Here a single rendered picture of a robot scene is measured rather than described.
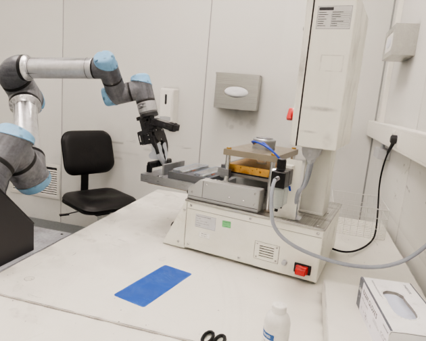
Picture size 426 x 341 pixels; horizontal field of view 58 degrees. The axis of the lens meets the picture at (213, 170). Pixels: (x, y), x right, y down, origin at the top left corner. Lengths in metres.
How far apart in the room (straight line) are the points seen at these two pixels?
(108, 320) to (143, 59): 2.36
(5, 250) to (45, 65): 0.67
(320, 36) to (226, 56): 1.77
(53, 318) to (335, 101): 0.88
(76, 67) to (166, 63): 1.56
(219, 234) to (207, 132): 1.69
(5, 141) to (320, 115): 0.92
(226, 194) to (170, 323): 0.46
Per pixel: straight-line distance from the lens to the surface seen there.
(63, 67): 1.52
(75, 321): 0.98
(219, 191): 1.23
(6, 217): 1.23
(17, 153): 1.30
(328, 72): 1.12
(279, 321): 0.77
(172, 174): 1.38
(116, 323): 0.96
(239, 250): 1.25
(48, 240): 1.42
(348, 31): 1.12
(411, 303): 0.98
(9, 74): 1.63
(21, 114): 1.59
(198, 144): 2.90
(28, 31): 3.63
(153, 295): 1.06
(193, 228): 1.30
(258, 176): 1.24
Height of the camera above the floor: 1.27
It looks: 11 degrees down
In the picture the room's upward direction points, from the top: 5 degrees clockwise
